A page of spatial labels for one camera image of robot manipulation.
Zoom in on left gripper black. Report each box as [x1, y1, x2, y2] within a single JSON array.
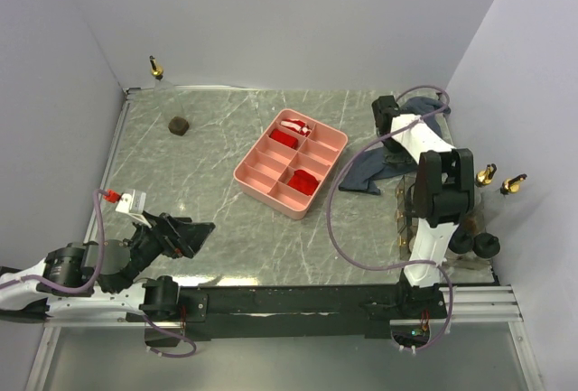
[[112, 209, 215, 293]]

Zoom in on salt jar black lid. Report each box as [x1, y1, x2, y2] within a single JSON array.
[[472, 232, 501, 259], [448, 228, 474, 255]]

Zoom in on oil bottle gold spout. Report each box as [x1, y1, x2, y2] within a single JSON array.
[[499, 173, 527, 196]]

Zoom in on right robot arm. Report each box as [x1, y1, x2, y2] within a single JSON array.
[[372, 96, 474, 317]]

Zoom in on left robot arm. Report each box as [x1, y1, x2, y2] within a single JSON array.
[[1, 212, 215, 323]]

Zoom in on pink divided tray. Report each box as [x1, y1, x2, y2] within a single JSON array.
[[234, 108, 349, 220]]

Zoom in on red knitted cloth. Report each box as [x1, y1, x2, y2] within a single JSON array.
[[287, 169, 320, 196]]

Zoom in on red folded cloth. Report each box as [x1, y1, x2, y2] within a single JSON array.
[[269, 129, 299, 150]]

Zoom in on red white striped cloth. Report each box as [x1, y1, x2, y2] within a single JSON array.
[[280, 119, 312, 136]]

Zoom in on blue grey towel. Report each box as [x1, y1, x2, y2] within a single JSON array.
[[339, 97, 443, 195]]

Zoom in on clear acrylic organizer rack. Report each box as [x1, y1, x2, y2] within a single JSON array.
[[396, 174, 494, 270]]

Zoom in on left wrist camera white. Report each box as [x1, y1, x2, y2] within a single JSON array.
[[104, 189, 151, 228]]

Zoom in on black table front rail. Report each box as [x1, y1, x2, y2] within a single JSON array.
[[144, 284, 434, 347]]

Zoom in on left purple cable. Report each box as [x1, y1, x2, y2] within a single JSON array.
[[0, 189, 109, 295]]

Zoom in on purple cable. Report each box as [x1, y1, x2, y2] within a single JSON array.
[[0, 189, 109, 295], [324, 86, 453, 351]]

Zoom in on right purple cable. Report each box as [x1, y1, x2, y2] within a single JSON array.
[[324, 86, 453, 351]]

